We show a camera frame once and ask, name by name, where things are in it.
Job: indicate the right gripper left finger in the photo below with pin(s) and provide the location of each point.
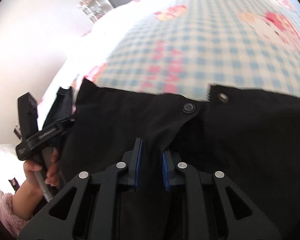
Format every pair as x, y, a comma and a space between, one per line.
86, 208

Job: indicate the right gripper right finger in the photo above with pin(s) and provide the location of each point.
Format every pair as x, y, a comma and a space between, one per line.
215, 208

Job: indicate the black zip jacket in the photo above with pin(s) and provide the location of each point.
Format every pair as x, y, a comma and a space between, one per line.
253, 136

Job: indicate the checkered cartoon bed quilt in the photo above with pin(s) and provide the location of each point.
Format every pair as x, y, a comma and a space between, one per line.
184, 46

